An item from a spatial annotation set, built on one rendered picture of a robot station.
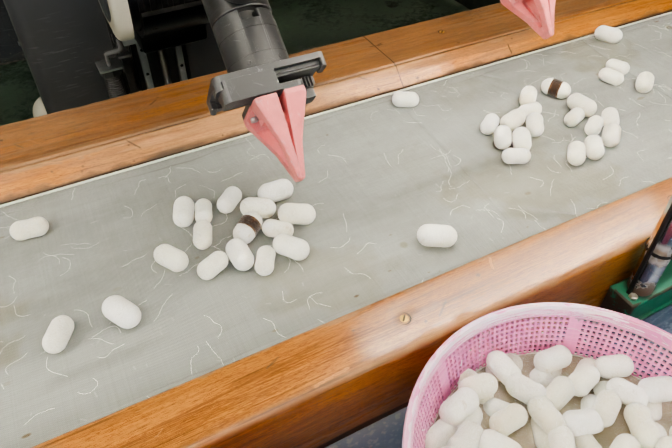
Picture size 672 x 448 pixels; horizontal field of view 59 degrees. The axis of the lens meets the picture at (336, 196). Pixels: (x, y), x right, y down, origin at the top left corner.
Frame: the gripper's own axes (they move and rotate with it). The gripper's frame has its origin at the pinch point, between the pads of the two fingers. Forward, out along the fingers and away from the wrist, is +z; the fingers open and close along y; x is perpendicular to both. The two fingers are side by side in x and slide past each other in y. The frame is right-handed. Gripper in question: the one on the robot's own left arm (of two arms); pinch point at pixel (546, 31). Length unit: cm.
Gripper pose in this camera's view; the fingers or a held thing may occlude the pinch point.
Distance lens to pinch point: 81.8
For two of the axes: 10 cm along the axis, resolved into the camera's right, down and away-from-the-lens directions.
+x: -2.9, 1.7, 9.4
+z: 3.4, 9.4, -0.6
